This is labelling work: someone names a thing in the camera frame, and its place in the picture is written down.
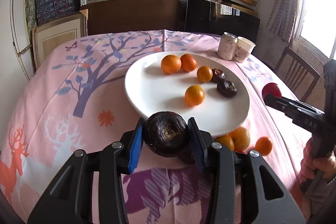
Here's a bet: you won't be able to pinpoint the large dark chestnut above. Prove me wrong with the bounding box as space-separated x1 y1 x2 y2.
142 111 189 157

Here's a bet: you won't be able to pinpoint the yellow round fruit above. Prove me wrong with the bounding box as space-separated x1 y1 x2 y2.
228 127 251 152

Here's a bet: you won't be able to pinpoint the red plum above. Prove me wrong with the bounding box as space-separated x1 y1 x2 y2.
261 83 282 99

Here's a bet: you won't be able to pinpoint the right hand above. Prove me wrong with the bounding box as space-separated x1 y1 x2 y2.
298 139 335 182

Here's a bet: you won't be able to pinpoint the small orange behind finger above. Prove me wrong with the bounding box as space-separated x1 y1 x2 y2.
215 134 235 151

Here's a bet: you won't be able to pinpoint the wooden chair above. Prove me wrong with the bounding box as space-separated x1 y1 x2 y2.
274 47 321 102

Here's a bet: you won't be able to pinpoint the orange on plate front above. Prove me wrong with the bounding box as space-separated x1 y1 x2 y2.
184 85 205 107

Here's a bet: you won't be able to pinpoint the white oval plate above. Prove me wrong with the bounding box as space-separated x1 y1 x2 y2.
125 52 250 136

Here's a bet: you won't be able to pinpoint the large orange in pile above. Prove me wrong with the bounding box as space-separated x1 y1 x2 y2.
255 136 273 156

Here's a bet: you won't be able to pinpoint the dark chestnut near plate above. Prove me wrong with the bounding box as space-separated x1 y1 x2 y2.
217 80 237 98

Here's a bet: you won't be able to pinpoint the dark chestnut plate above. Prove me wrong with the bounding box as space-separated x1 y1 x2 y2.
217 80 237 98
211 68 226 84

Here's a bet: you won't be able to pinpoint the small orange on plate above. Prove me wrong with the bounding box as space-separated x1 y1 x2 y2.
197 66 213 83

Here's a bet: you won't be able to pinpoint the dark chestnut far plate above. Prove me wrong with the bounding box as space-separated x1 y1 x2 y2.
211 68 226 84

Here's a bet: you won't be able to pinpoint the larger orange on plate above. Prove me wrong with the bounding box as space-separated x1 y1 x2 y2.
180 54 197 73

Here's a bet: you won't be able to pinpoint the orange on plate far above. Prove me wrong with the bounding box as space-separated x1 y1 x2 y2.
161 55 182 75

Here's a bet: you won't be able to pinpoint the white drink can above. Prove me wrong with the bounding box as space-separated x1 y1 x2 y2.
217 32 238 60

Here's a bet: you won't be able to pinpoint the white paper cup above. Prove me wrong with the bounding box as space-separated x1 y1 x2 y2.
234 36 256 63

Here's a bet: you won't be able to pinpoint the patterned curtain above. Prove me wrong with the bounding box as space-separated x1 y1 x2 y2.
266 0 300 43

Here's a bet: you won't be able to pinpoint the dark wooden cabinet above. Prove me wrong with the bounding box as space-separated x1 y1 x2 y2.
81 0 187 35

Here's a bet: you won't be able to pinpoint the black glossy panel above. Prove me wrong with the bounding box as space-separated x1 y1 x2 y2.
185 0 260 43

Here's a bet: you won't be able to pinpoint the framed picture leaning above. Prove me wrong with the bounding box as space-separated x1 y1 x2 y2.
32 9 88 69

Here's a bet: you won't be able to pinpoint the stacked blue fabric boxes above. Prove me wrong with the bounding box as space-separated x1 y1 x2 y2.
34 0 79 26

